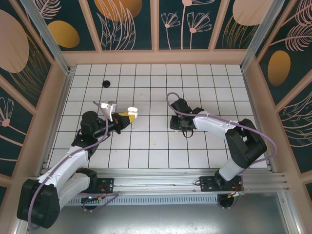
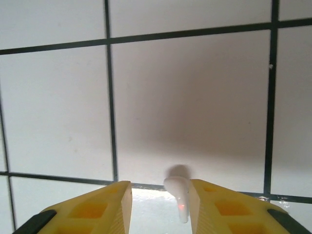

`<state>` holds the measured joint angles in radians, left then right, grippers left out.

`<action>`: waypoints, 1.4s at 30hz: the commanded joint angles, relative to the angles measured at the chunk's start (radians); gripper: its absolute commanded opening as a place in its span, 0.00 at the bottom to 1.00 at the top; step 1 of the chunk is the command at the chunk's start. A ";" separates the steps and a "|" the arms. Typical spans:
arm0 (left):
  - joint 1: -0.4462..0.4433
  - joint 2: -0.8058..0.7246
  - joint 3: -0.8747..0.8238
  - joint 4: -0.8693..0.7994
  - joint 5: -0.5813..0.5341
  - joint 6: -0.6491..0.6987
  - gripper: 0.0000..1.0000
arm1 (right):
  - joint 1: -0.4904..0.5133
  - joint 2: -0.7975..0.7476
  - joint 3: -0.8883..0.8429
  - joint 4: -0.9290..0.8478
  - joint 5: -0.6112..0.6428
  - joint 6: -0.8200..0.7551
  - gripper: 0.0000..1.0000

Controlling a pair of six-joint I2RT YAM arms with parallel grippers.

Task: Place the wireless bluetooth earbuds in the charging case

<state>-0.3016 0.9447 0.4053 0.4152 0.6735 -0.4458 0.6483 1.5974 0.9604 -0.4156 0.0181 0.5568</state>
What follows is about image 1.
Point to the white earbud charging case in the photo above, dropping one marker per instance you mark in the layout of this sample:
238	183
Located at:
132	109

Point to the black earbud charging case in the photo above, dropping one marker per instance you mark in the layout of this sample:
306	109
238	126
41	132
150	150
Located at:
106	83

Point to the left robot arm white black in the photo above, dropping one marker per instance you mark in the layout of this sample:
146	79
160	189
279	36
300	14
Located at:
68	161

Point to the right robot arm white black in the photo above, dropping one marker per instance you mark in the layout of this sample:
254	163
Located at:
212	124

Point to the grey metal sheet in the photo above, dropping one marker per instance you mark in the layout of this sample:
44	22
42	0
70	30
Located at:
156	219

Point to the aluminium table edge rail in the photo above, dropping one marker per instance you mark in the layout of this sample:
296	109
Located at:
254	107
61	107

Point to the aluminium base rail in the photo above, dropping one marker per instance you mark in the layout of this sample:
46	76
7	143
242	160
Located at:
156	180

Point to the aluminium frame post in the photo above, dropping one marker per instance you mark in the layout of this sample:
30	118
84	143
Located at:
259	31
46	33

